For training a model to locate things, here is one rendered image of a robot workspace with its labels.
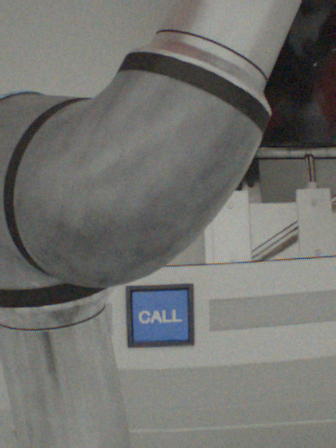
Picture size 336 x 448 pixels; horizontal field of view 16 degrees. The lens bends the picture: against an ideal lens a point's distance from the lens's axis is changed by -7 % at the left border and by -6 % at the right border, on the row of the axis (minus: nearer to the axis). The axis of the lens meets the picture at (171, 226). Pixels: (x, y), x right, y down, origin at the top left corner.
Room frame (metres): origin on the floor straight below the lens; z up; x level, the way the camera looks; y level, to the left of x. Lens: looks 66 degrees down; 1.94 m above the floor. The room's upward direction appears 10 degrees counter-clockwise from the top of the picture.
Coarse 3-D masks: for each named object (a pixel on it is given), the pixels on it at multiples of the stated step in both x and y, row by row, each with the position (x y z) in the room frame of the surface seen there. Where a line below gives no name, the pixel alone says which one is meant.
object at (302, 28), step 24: (312, 0) 0.70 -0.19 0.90; (312, 24) 0.67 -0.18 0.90; (288, 48) 0.65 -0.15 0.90; (312, 48) 0.64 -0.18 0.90; (288, 72) 0.62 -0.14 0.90; (312, 72) 0.61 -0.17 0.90; (288, 96) 0.59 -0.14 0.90; (312, 96) 0.58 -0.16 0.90; (288, 120) 0.56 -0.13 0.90; (312, 120) 0.56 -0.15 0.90; (264, 144) 0.54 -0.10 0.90; (288, 144) 0.54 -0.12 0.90; (312, 144) 0.53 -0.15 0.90
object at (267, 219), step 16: (256, 208) 0.48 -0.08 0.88; (272, 208) 0.48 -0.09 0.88; (288, 208) 0.48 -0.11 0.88; (256, 224) 0.47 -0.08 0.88; (272, 224) 0.46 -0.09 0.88; (288, 224) 0.46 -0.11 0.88; (208, 240) 0.46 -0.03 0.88; (256, 240) 0.45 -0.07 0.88; (288, 240) 0.44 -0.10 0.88; (208, 256) 0.44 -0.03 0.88; (272, 256) 0.43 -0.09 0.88; (288, 256) 0.43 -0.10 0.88
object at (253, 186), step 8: (256, 160) 0.55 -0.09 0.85; (248, 168) 0.54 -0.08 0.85; (256, 168) 0.54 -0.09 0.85; (248, 176) 0.53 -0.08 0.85; (256, 176) 0.53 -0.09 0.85; (248, 184) 0.52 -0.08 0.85; (256, 184) 0.52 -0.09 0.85; (248, 192) 0.51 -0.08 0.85; (256, 192) 0.51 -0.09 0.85; (256, 200) 0.50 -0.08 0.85
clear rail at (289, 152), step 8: (256, 152) 0.53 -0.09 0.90; (272, 152) 0.53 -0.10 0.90; (280, 152) 0.52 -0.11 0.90; (288, 152) 0.52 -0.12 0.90; (296, 152) 0.52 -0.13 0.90; (304, 152) 0.52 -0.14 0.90; (312, 152) 0.52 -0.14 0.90; (320, 152) 0.52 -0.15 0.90; (328, 152) 0.52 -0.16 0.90; (264, 160) 0.52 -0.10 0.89
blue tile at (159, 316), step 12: (132, 300) 0.38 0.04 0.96; (144, 300) 0.38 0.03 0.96; (156, 300) 0.38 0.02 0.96; (168, 300) 0.38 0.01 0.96; (180, 300) 0.37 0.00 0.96; (132, 312) 0.37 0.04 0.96; (144, 312) 0.37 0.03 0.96; (156, 312) 0.37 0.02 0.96; (168, 312) 0.36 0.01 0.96; (180, 312) 0.36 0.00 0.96; (132, 324) 0.36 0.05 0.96; (144, 324) 0.36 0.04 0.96; (156, 324) 0.36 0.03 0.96; (168, 324) 0.35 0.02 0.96; (180, 324) 0.35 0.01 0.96; (144, 336) 0.35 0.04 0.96; (156, 336) 0.34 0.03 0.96; (168, 336) 0.34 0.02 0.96; (180, 336) 0.34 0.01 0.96
